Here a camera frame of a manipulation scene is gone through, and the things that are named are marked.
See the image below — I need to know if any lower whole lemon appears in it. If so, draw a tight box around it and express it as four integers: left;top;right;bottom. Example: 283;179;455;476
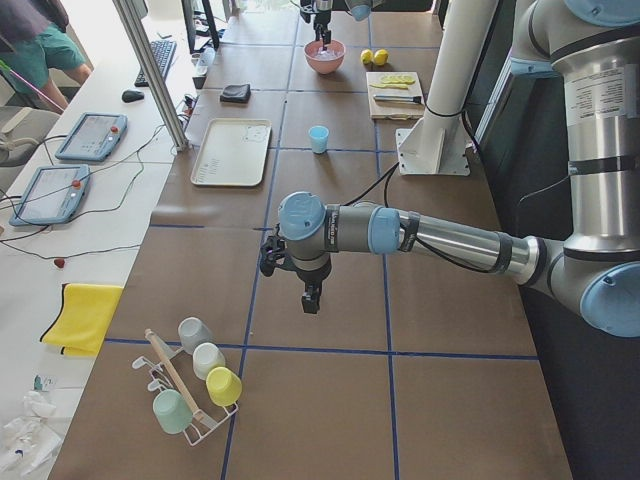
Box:
372;49;389;67

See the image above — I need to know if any aluminium frame post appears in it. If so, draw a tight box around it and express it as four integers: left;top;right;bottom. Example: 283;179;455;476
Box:
113;0;189;152

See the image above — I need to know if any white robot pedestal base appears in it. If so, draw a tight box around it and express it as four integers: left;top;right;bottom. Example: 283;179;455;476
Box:
396;0;499;176

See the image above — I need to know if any black computer mouse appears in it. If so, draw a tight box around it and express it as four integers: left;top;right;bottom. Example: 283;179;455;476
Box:
121;89;145;103

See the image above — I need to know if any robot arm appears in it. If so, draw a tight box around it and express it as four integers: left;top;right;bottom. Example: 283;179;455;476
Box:
309;0;383;51
260;1;639;338

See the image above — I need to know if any mint green cup on rack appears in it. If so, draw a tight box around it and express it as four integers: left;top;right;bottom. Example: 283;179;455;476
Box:
152;389;192;434

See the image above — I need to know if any grey cup on rack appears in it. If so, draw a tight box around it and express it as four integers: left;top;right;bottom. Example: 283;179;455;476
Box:
178;317;213;355

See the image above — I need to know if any yellow cup on rack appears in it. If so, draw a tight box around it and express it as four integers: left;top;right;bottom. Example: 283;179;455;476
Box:
206;366;242;407

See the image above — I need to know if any light blue plastic cup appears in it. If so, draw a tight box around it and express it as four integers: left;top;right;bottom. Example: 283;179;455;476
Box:
308;125;330;154

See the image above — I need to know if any yellow cloth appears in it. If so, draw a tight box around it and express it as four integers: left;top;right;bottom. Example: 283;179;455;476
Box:
40;283;123;357

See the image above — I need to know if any cream bear serving tray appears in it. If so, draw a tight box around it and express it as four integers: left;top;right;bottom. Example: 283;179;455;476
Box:
190;118;272;187

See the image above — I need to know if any folded grey cloth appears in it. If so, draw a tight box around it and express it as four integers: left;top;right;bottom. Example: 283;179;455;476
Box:
219;84;251;104

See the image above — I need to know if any blue teach pendant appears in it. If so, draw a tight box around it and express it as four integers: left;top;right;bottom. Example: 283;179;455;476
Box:
9;164;91;227
55;112;128;162

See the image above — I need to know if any whole lemon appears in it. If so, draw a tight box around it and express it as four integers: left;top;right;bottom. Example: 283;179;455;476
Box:
372;49;389;67
360;49;374;65

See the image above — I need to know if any white wire cup rack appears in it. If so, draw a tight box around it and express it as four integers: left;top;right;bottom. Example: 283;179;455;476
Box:
132;329;239;447

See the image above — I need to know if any pink bowl of ice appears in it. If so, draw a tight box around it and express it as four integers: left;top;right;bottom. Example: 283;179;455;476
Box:
304;40;346;74

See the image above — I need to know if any upper whole lemon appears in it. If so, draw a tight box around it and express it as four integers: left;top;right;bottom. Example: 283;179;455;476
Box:
360;49;374;65

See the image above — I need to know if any yellow plastic knife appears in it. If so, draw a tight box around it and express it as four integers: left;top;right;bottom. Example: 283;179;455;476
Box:
368;83;409;90

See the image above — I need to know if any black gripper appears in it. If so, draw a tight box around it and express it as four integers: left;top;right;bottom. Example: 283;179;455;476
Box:
293;257;332;314
313;9;332;51

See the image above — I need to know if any far blue teach pendant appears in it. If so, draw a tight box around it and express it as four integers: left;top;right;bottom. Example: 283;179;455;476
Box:
55;112;128;162

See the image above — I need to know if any near blue teach pendant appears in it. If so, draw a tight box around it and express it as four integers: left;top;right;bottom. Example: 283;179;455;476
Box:
9;164;91;227

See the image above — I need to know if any wooden cutting board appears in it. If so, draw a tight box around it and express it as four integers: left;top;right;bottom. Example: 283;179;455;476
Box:
366;72;425;120

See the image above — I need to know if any person in green shorts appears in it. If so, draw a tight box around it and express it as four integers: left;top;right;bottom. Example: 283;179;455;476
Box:
1;0;92;112

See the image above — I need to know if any crumpled white paper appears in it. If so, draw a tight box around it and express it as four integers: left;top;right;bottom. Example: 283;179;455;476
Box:
1;391;62;479

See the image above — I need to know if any white cup on rack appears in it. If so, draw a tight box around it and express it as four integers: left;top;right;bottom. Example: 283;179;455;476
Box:
192;342;226;380

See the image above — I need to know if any black keyboard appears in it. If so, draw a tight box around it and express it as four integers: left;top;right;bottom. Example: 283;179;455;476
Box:
134;40;177;87

